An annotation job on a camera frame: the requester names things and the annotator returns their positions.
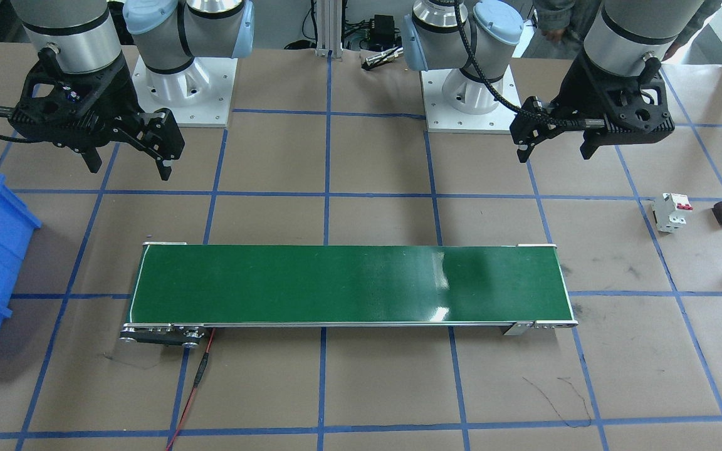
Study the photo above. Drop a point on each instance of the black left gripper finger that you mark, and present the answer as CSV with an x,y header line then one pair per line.
x,y
593,139
527,132

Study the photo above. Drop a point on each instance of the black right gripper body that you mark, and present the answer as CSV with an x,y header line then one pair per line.
x,y
112,91

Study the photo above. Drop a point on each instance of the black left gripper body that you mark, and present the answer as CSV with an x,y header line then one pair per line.
x,y
576,87

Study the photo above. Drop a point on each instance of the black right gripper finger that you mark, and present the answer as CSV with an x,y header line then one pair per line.
x,y
157,134
92,158

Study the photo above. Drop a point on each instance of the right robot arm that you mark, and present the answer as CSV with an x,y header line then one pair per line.
x,y
169,35

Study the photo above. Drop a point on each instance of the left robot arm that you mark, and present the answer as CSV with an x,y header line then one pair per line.
x,y
439,35

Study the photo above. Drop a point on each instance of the white red circuit breaker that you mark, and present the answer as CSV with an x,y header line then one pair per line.
x,y
670,211

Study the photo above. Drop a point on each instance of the person in grey jacket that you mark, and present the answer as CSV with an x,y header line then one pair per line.
x,y
563,25

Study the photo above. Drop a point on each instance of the green conveyor belt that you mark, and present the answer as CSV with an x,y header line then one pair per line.
x,y
183,290

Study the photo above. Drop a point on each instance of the black power adapter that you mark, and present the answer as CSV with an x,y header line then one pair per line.
x,y
382,30

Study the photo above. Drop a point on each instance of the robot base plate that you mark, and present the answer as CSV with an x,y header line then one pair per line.
x,y
454,103
199,96

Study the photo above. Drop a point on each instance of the aluminium frame post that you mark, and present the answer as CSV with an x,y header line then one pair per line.
x,y
329,29

